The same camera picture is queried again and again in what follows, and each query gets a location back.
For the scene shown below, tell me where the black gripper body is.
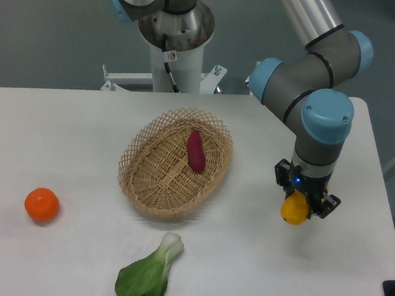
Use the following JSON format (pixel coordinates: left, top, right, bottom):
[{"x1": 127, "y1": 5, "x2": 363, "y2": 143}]
[{"x1": 282, "y1": 162, "x2": 332, "y2": 206}]

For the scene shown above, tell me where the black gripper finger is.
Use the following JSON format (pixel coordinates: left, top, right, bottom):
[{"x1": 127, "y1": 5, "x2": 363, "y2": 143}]
[
  {"x1": 307, "y1": 193, "x2": 341, "y2": 219},
  {"x1": 274, "y1": 158, "x2": 291, "y2": 187}
]

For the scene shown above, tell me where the yellow mango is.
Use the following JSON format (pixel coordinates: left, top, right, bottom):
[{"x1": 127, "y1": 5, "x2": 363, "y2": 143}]
[{"x1": 281, "y1": 191, "x2": 310, "y2": 226}]

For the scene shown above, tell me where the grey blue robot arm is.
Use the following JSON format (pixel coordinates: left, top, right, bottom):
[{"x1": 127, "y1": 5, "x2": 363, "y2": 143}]
[{"x1": 108, "y1": 0, "x2": 374, "y2": 218}]

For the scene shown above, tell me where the purple sweet potato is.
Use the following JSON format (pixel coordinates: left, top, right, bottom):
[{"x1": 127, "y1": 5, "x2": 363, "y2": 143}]
[{"x1": 187, "y1": 130, "x2": 206, "y2": 173}]

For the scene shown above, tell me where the woven wicker basket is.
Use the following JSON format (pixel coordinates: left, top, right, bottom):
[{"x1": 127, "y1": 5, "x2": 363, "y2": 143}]
[{"x1": 118, "y1": 108, "x2": 233, "y2": 218}]

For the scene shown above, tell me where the green bok choy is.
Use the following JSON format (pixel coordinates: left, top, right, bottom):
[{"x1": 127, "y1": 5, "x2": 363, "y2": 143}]
[{"x1": 114, "y1": 232, "x2": 184, "y2": 296}]

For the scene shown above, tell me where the orange tangerine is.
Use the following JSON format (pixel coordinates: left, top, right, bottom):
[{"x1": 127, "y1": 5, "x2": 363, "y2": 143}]
[{"x1": 23, "y1": 188, "x2": 60, "y2": 224}]

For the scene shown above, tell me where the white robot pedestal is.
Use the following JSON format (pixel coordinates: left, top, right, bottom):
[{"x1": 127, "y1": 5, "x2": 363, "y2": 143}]
[{"x1": 99, "y1": 0, "x2": 234, "y2": 101}]

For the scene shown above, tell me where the black cable on pedestal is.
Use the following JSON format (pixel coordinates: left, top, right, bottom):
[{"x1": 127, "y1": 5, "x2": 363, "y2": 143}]
[{"x1": 156, "y1": 32, "x2": 186, "y2": 95}]

